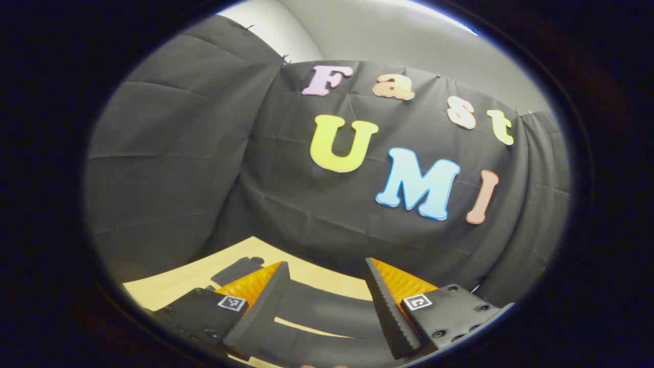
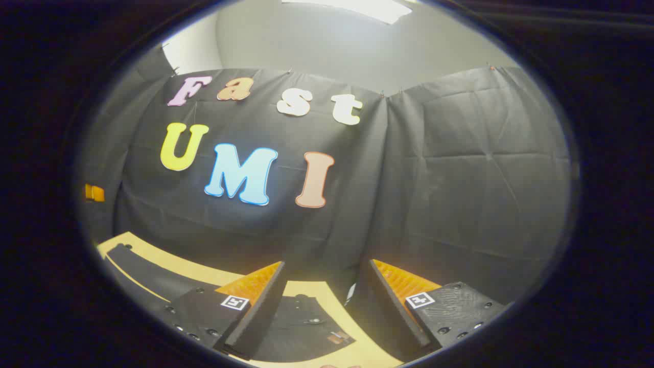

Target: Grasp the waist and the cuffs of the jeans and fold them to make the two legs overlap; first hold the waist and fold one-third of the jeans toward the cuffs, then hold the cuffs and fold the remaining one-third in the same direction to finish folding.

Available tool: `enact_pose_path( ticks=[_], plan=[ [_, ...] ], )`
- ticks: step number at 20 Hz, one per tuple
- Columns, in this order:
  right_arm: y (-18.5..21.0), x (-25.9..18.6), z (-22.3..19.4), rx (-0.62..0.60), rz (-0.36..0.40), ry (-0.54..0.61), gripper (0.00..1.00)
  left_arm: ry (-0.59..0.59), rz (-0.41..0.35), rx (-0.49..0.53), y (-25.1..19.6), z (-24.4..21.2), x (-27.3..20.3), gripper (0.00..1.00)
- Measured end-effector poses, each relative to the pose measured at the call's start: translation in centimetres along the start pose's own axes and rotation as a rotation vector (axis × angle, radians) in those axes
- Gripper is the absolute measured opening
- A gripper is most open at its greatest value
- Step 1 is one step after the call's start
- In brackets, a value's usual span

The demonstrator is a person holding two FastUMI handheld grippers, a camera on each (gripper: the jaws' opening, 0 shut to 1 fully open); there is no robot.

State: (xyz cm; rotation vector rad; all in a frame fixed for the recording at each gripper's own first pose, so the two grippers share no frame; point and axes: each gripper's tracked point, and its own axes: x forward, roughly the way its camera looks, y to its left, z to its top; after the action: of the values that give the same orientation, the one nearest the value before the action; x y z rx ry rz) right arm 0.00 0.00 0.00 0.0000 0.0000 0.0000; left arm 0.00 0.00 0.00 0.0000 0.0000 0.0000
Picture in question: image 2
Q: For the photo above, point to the ceiling light panel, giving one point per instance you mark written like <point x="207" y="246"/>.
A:
<point x="357" y="7"/>

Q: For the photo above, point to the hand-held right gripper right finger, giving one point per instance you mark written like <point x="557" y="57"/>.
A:
<point x="393" y="317"/>

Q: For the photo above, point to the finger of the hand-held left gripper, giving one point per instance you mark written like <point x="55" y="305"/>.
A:
<point x="94" y="193"/>

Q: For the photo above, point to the black jeans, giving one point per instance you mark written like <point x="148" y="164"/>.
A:
<point x="301" y="337"/>

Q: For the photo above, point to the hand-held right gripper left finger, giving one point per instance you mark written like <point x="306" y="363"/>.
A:
<point x="255" y="317"/>

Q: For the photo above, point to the black backdrop cloth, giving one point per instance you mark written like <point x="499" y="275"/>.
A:
<point x="460" y="179"/>

